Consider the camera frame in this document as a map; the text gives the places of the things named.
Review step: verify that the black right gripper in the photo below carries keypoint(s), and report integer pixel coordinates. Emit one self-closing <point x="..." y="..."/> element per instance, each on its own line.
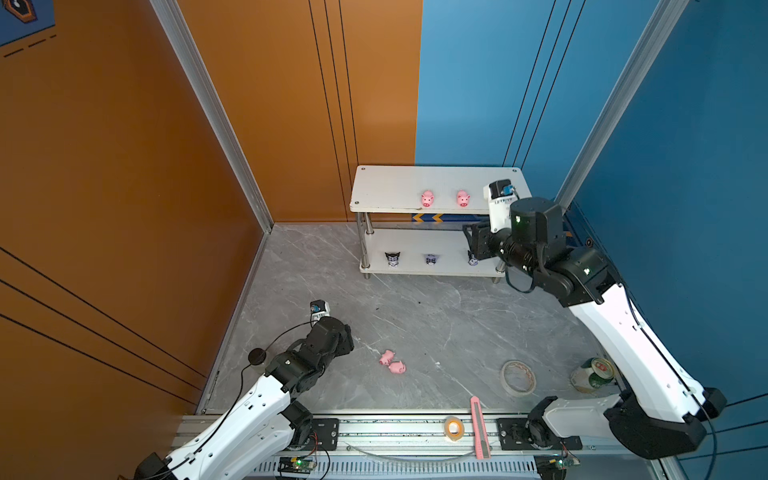
<point x="478" y="240"/>

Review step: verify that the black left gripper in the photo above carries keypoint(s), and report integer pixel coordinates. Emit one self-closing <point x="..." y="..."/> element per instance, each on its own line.
<point x="346" y="341"/>

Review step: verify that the pink pig toy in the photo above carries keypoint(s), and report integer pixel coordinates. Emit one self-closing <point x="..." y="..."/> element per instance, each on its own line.
<point x="397" y="367"/>
<point x="463" y="198"/>
<point x="427" y="199"/>
<point x="387" y="358"/>

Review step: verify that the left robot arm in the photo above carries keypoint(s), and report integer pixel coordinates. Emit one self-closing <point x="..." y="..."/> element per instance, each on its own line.
<point x="264" y="420"/>

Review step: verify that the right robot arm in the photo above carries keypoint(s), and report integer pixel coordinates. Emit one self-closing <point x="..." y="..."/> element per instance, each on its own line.
<point x="663" y="411"/>

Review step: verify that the white two-tier shelf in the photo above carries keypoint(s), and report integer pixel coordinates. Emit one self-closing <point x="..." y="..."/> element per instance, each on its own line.
<point x="390" y="218"/>

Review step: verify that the small metal cup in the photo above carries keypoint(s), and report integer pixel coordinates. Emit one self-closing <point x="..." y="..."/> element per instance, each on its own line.
<point x="257" y="356"/>

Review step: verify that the green circuit board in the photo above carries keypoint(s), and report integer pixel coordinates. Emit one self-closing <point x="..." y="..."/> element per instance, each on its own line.
<point x="296" y="467"/>

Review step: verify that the small beige tape roll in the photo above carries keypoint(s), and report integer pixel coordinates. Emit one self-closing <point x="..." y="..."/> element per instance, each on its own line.
<point x="454" y="429"/>

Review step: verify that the clear tape roll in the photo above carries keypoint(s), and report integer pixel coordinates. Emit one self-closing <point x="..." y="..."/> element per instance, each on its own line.
<point x="517" y="379"/>

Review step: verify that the green tape roll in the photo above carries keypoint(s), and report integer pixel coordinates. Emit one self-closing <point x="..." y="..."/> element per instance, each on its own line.
<point x="592" y="375"/>

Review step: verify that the pink utility knife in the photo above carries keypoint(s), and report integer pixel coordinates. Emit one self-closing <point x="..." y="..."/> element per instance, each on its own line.
<point x="481" y="441"/>

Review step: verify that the right circuit board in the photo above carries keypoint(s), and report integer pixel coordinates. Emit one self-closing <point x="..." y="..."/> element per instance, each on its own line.
<point x="555" y="467"/>

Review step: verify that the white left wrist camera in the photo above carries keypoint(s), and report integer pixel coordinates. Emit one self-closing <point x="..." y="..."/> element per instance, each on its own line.
<point x="318" y="310"/>

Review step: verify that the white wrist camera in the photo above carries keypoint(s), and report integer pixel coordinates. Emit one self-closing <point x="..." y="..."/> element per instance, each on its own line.
<point x="318" y="310"/>
<point x="500" y="194"/>

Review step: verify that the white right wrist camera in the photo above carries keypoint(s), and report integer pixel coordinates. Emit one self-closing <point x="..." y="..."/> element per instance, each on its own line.
<point x="500" y="194"/>

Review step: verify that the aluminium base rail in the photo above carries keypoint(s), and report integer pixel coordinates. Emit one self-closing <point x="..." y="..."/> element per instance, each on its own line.
<point x="412" y="445"/>

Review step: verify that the aluminium corner post left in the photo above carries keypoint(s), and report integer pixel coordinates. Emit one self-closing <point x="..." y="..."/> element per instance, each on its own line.
<point x="177" y="31"/>

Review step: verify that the aluminium corner post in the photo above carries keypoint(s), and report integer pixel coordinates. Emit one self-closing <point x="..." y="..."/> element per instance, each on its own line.
<point x="651" y="41"/>
<point x="177" y="31"/>

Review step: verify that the aluminium corner post right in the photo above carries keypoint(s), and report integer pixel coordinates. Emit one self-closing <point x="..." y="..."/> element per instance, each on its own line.
<point x="651" y="41"/>

